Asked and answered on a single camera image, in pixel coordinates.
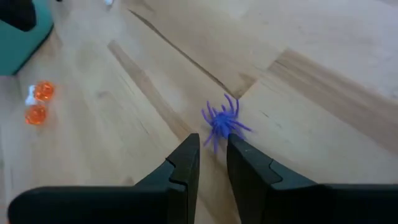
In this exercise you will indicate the translucent orange plastic pumpkin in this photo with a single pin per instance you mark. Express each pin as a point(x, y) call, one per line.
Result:
point(44, 90)
point(35, 114)

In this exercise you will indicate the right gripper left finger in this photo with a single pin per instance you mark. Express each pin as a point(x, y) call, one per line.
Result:
point(183, 180)

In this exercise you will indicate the teal plastic bin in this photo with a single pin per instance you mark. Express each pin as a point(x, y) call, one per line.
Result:
point(18, 53)

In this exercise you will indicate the white plastic bone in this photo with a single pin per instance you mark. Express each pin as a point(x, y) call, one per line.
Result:
point(30, 96)

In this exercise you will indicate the purple plastic spider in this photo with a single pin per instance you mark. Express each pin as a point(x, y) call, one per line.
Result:
point(222, 123)

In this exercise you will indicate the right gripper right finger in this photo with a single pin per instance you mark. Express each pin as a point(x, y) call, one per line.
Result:
point(252, 180)

